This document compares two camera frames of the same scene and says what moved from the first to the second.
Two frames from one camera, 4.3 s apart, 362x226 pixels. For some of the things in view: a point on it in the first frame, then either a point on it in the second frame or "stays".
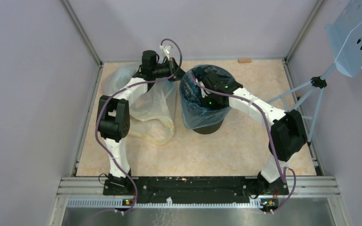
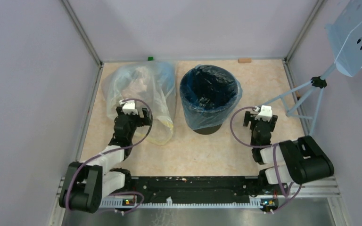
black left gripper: x=174 y=70 -> x=142 y=121
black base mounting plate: x=222 y=190 stays
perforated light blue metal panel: x=355 y=36 stays
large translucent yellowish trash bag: x=151 y=111 stays
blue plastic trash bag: x=196 y=114 stays
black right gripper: x=205 y=99 -> x=273 y=123
